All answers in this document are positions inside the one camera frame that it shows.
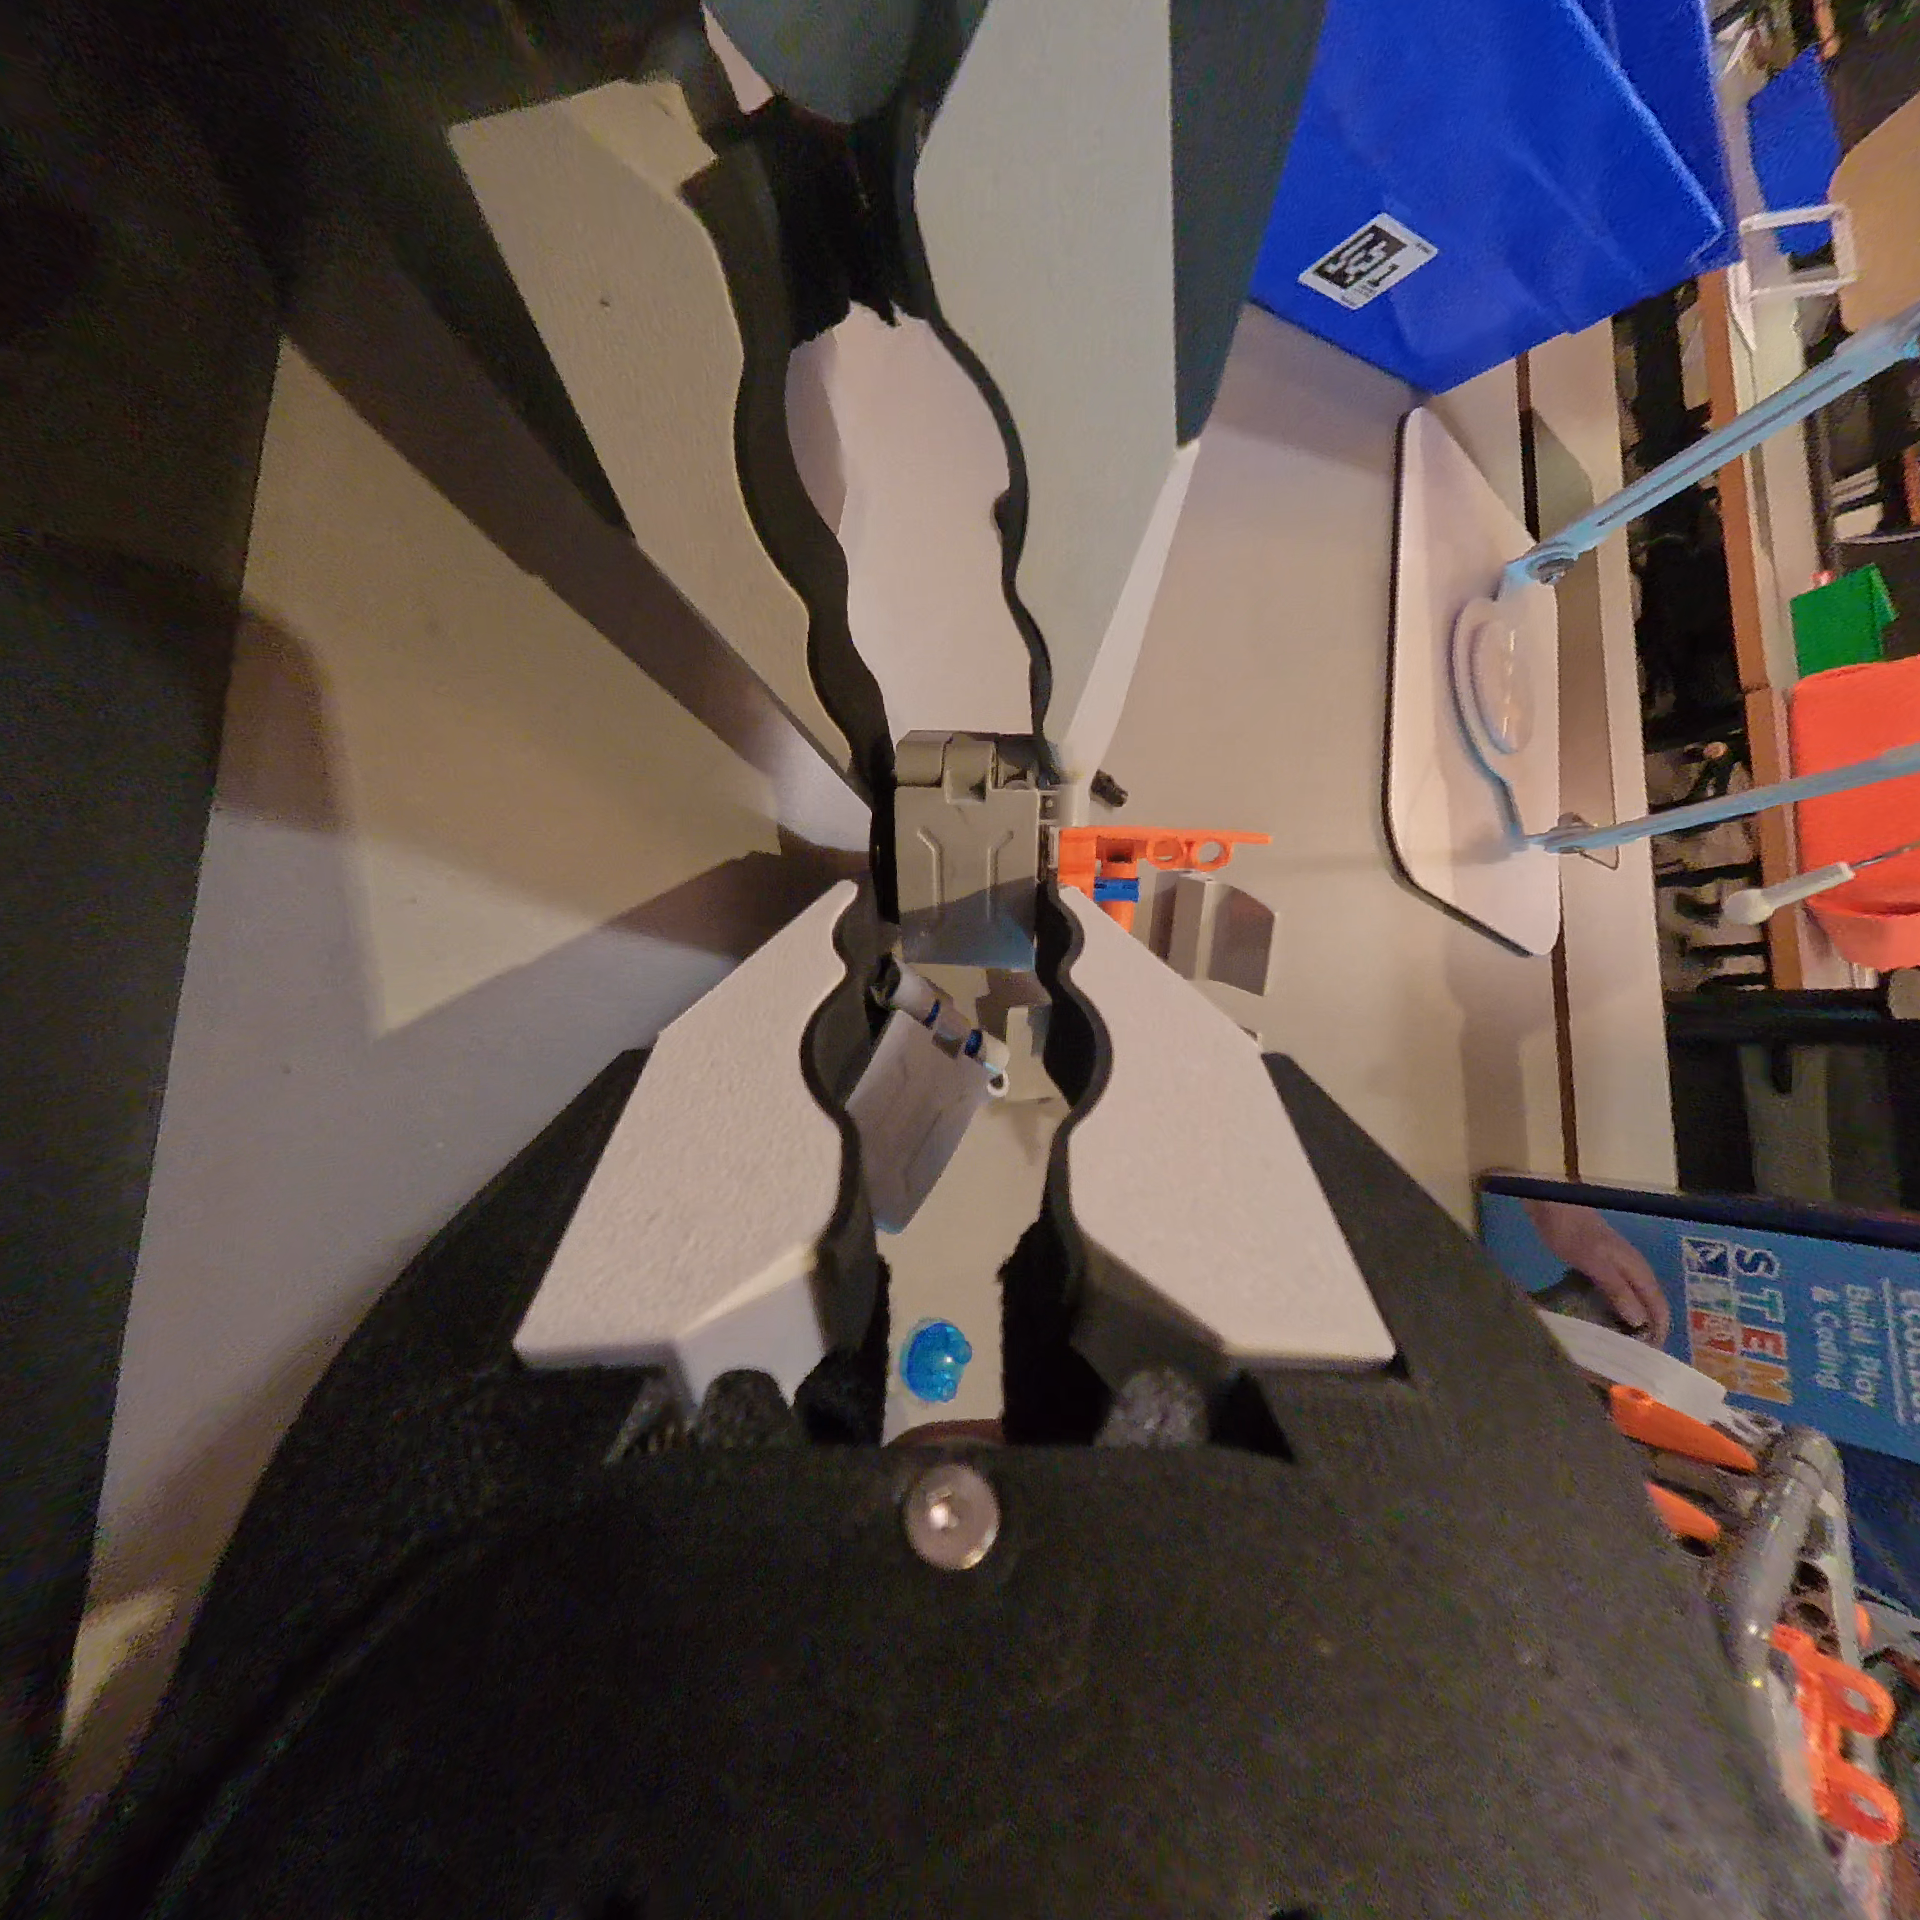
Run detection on small blue brick pin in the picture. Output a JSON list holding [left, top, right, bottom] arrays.
[[894, 1316, 976, 1408]]

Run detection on small green bin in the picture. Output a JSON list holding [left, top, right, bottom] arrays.
[[1789, 566, 1894, 680]]

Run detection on white document stand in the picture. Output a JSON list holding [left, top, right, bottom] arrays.
[[1387, 293, 1920, 958]]

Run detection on blue bin with tag label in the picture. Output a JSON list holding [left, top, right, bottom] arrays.
[[1251, 0, 1743, 395]]

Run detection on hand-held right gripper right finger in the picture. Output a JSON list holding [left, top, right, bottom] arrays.
[[999, 885, 1410, 1446]]

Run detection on blue plastic storage bin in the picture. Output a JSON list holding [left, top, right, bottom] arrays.
[[1743, 45, 1845, 233]]

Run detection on dark blue toy box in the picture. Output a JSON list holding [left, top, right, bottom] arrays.
[[1476, 1170, 1920, 1497]]

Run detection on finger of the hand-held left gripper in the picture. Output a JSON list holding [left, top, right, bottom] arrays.
[[914, 0, 1201, 783], [447, 80, 900, 820]]

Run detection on grey orange tracked brick robot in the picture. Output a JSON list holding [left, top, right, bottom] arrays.
[[1541, 1297, 1920, 1920]]

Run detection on grey orange brick wheel assembly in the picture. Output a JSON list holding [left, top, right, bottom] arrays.
[[849, 825, 1281, 1237]]

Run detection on red orange bin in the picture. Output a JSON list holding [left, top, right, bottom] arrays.
[[1789, 660, 1920, 979]]

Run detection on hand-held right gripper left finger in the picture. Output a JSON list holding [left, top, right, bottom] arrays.
[[512, 885, 900, 1446]]

